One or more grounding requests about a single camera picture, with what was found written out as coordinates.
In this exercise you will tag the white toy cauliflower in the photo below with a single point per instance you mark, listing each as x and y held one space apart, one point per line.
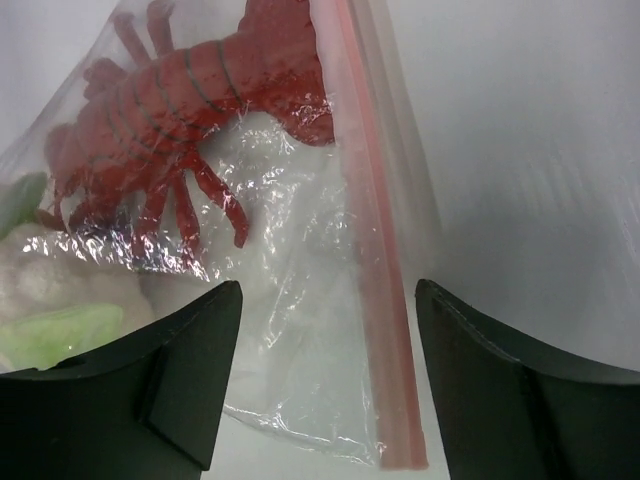
55 305

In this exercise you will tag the red toy lobster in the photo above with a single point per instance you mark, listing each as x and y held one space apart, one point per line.
140 130

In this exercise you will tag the green toy leaf piece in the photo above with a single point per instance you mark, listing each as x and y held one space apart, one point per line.
20 200

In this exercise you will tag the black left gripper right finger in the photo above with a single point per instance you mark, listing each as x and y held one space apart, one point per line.
510 406

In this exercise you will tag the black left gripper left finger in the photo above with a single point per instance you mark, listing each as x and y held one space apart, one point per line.
146 406

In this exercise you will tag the clear zip top bag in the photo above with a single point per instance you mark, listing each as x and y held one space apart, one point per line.
324 357

